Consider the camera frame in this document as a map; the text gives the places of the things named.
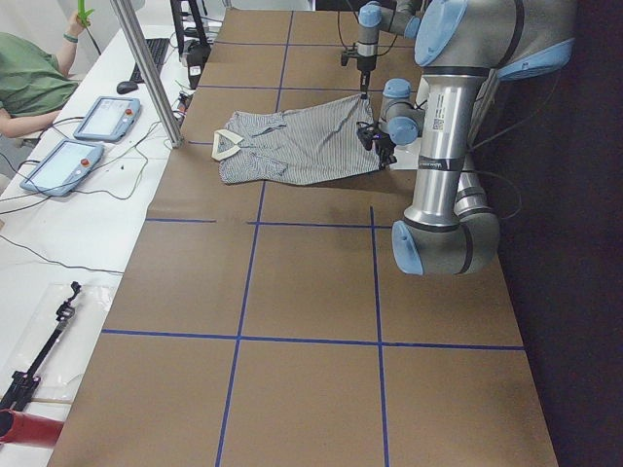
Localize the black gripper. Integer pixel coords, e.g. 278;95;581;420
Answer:
357;54;377;99
374;138;397;170

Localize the blue white striped polo shirt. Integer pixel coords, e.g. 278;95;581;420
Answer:
211;94;381;186

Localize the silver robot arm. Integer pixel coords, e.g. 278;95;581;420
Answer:
354;0;423;95
380;1;577;275

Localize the black keyboard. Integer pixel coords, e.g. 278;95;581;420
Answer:
129;38;169;84

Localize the black computer mouse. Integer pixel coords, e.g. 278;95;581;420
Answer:
116;81;138;95

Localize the far blue teach pendant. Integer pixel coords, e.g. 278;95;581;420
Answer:
73;96;141;142

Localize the blue teach pendant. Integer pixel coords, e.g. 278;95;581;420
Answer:
73;96;141;142
19;138;104;197

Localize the green paper toy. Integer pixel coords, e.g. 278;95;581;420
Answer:
77;0;94;28

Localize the near blue teach pendant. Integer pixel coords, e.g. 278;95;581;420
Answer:
19;138;104;197

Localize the person in green shirt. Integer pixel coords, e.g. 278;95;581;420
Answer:
1;13;86;138

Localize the black grabber tool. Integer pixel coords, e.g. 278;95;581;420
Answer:
1;281;82;412

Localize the red cylinder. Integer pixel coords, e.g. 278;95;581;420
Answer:
1;410;64;448

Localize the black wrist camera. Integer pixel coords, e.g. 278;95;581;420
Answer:
356;121;381;151
340;45;358;67

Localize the aluminium frame post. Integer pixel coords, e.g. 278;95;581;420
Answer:
110;0;183;148

